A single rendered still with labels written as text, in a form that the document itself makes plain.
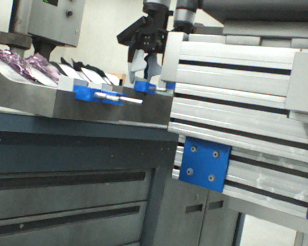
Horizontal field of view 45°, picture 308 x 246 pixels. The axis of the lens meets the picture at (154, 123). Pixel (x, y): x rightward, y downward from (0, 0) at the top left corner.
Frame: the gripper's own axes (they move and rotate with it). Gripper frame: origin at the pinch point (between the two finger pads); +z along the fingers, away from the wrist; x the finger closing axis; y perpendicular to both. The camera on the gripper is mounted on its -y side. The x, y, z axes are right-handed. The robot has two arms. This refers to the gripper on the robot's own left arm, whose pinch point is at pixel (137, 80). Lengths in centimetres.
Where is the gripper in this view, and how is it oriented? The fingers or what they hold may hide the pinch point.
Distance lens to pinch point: 104.0
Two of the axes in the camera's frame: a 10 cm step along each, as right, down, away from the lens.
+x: 6.4, 0.7, 7.7
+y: 7.5, 1.7, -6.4
